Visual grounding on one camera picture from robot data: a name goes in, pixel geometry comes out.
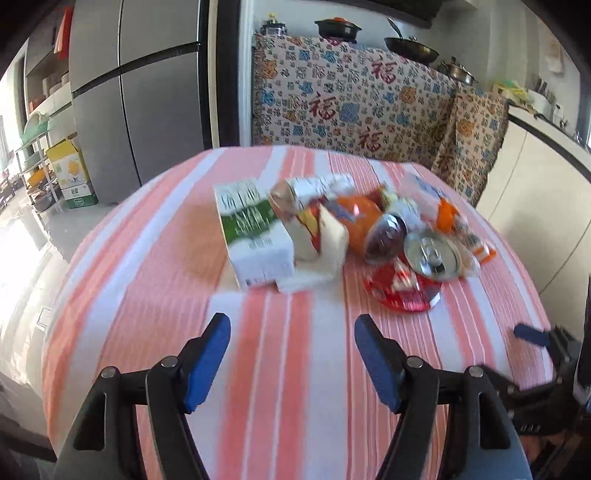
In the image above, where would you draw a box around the orange and white wrapper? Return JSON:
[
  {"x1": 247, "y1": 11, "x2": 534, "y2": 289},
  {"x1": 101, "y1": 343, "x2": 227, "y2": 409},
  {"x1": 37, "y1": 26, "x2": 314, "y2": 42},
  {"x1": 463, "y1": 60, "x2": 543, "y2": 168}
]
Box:
[{"x1": 436, "y1": 198, "x2": 497, "y2": 265}]

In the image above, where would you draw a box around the black clay pot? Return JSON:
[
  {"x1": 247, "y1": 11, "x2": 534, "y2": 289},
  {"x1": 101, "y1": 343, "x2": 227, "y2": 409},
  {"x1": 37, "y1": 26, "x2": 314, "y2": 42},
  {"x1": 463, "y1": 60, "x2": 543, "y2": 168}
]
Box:
[{"x1": 315, "y1": 17, "x2": 363, "y2": 44}]

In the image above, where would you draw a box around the clear plastic box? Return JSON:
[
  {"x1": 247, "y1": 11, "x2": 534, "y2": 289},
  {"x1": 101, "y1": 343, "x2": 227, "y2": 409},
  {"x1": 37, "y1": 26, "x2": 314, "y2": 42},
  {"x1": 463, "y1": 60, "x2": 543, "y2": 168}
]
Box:
[{"x1": 406, "y1": 172, "x2": 448, "y2": 206}]

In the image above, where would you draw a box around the dark crushed can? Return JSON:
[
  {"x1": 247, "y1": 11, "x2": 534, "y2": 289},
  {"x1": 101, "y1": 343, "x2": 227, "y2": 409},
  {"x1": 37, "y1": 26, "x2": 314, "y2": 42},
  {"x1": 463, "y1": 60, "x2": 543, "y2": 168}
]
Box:
[{"x1": 366, "y1": 211, "x2": 409, "y2": 264}]

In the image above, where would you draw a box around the metal storage rack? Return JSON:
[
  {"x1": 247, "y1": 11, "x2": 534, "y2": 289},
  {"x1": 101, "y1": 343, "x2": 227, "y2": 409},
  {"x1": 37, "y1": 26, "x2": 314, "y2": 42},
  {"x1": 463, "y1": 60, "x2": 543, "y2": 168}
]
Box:
[{"x1": 13, "y1": 111, "x2": 65, "y2": 214}]

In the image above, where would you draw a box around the white utensil holder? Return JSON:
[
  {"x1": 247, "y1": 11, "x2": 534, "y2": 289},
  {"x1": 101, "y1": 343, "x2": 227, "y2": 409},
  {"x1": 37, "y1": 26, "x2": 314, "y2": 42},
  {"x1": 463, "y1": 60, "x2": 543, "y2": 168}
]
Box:
[{"x1": 527, "y1": 78, "x2": 556, "y2": 118}]

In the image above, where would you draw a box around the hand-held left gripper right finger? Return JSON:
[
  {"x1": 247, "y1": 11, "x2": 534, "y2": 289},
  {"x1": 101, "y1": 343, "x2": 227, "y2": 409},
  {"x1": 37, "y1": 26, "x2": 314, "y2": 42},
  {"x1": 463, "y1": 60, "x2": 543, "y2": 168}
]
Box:
[{"x1": 355, "y1": 315, "x2": 534, "y2": 480}]

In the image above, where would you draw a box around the green and white milk carton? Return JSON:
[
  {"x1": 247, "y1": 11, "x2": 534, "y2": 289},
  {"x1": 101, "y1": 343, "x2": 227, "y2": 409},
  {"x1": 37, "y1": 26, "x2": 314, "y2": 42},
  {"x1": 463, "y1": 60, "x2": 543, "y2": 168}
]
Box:
[{"x1": 213, "y1": 179, "x2": 296, "y2": 291}]

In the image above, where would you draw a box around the white floral paper carton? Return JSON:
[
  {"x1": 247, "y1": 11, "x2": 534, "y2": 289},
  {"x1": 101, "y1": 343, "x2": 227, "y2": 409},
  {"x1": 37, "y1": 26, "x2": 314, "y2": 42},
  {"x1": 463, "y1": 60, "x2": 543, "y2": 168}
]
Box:
[{"x1": 269, "y1": 174, "x2": 355, "y2": 219}]

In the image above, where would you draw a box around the orange board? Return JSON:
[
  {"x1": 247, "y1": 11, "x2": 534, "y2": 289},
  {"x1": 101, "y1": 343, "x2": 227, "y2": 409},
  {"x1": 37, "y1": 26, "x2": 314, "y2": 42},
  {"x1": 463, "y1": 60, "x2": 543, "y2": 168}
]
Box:
[{"x1": 54, "y1": 6, "x2": 75, "y2": 57}]

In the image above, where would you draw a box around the orange snack bag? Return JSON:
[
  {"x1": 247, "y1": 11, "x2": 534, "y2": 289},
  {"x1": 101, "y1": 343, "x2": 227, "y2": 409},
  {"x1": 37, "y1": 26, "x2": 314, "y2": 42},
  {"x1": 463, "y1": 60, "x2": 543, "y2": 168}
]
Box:
[{"x1": 333, "y1": 193, "x2": 385, "y2": 257}]

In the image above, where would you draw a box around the silver crushed can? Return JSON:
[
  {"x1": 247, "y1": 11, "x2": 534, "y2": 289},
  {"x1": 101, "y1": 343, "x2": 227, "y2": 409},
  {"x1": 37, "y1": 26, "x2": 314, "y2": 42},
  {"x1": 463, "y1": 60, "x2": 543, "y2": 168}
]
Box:
[{"x1": 403, "y1": 230, "x2": 481, "y2": 282}]

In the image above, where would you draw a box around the red snack packet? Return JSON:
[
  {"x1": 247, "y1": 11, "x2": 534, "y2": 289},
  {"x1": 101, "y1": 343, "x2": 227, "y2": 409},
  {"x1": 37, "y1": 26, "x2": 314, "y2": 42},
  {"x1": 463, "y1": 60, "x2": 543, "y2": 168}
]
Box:
[{"x1": 362, "y1": 259, "x2": 445, "y2": 315}]

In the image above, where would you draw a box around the white hanging towel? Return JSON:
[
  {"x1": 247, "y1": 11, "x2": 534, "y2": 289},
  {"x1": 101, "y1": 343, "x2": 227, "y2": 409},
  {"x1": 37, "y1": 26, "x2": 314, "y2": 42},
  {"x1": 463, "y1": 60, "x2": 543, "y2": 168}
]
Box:
[{"x1": 544, "y1": 36, "x2": 567, "y2": 73}]

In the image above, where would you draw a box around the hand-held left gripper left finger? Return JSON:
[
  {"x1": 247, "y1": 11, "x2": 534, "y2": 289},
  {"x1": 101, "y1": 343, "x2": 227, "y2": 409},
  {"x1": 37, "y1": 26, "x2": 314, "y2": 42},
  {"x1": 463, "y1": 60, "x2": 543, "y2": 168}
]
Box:
[{"x1": 53, "y1": 313, "x2": 230, "y2": 480}]

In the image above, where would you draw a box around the white kitchen cabinet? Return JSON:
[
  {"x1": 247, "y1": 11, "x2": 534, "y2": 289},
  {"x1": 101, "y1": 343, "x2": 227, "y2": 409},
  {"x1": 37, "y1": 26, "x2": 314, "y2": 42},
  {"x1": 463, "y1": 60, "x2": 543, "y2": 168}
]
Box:
[{"x1": 475, "y1": 105, "x2": 591, "y2": 305}]

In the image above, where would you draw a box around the steel pot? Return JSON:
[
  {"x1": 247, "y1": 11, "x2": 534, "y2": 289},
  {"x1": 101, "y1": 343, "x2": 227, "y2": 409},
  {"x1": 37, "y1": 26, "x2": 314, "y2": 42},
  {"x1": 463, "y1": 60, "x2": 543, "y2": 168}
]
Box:
[{"x1": 438, "y1": 56, "x2": 477, "y2": 87}]

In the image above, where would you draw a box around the pressure cooker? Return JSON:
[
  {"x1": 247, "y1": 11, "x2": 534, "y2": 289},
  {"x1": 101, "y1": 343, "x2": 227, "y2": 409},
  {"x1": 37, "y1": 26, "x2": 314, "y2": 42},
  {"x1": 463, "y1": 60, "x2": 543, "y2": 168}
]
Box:
[{"x1": 260, "y1": 15, "x2": 290, "y2": 37}]

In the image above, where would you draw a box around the pink striped tablecloth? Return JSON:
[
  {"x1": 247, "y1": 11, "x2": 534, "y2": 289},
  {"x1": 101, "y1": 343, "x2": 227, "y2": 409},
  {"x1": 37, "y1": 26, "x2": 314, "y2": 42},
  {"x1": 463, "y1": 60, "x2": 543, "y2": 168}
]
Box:
[{"x1": 41, "y1": 147, "x2": 557, "y2": 480}]

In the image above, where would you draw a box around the yellow cardboard box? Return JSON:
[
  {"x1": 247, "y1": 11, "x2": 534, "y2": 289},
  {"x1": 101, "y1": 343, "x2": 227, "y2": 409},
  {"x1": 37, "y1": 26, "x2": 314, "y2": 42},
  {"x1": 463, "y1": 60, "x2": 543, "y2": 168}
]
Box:
[{"x1": 45, "y1": 139, "x2": 99, "y2": 210}]

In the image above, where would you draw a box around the green plastic basin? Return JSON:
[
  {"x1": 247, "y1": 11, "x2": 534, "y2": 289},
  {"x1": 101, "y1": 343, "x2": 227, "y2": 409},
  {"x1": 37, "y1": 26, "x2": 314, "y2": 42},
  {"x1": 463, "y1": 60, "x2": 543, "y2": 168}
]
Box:
[{"x1": 20, "y1": 113, "x2": 52, "y2": 145}]

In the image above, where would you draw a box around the grey refrigerator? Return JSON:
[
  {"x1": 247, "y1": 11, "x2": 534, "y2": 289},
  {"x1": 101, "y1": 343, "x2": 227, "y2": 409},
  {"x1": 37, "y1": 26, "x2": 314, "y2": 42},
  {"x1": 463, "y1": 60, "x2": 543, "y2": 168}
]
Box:
[{"x1": 68, "y1": 0, "x2": 211, "y2": 206}]

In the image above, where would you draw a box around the black wok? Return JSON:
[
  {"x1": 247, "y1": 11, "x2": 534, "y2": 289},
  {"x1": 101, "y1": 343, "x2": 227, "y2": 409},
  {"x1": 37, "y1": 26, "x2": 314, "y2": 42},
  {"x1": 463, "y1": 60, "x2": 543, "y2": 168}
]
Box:
[{"x1": 384, "y1": 18, "x2": 440, "y2": 64}]

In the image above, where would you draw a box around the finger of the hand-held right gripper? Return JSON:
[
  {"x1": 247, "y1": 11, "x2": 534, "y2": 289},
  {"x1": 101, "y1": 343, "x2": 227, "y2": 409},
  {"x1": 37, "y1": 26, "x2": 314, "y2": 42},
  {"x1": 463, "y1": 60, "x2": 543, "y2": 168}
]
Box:
[
  {"x1": 482, "y1": 364, "x2": 563, "y2": 410},
  {"x1": 514, "y1": 323, "x2": 576, "y2": 357}
]

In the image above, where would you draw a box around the yellow cloth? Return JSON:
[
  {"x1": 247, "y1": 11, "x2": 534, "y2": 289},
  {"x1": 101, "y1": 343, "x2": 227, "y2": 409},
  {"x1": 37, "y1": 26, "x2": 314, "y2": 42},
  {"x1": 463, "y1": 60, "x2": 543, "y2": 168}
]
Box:
[{"x1": 491, "y1": 80, "x2": 528, "y2": 103}]

